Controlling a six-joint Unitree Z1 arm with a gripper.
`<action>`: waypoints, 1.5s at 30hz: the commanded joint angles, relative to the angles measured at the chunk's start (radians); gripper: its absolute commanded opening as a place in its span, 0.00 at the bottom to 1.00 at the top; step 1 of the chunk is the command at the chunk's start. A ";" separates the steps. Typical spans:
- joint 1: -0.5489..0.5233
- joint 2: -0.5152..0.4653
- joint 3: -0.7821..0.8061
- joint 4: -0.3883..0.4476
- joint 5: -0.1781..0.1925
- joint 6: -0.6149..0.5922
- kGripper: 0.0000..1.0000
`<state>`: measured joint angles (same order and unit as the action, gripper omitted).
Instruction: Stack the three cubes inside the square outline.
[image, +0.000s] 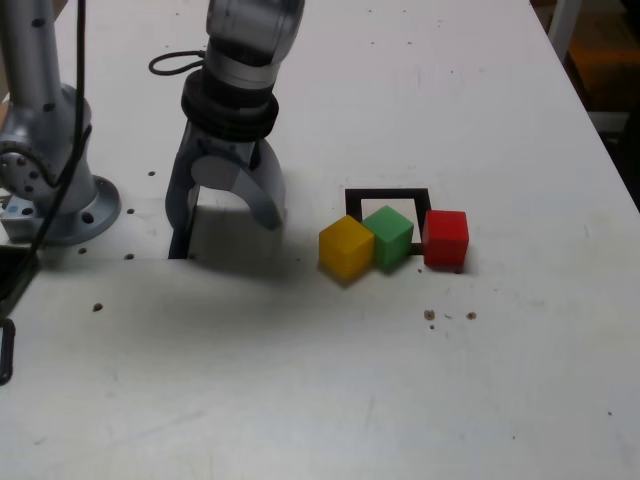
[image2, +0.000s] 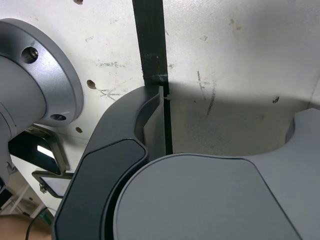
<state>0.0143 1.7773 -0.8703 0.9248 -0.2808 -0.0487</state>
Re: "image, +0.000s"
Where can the white post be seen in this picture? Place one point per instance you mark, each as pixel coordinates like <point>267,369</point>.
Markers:
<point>560,25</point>

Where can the dark flat device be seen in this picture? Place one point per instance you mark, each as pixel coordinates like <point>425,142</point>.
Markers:
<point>10,275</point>

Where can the yellow brown box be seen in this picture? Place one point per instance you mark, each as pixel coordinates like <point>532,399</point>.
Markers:
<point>605,60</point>

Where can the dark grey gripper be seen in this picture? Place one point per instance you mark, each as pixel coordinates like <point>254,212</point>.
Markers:
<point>220,145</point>

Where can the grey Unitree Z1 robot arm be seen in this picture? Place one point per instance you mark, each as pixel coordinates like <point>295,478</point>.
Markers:
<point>30,75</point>

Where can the black tape square outline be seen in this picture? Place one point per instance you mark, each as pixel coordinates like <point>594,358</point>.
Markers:
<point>385,193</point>

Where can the black clamp frame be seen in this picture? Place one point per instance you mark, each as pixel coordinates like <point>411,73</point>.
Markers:
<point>12,350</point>

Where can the grey box with blue label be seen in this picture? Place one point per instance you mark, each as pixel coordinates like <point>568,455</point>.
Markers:
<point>17,222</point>

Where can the green cube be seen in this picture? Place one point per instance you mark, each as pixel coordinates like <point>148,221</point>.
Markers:
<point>395,235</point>

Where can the red cube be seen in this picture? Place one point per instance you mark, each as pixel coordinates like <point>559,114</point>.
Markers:
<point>445,240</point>

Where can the yellow cube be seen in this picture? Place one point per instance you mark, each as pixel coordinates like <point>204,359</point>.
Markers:
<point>345,250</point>

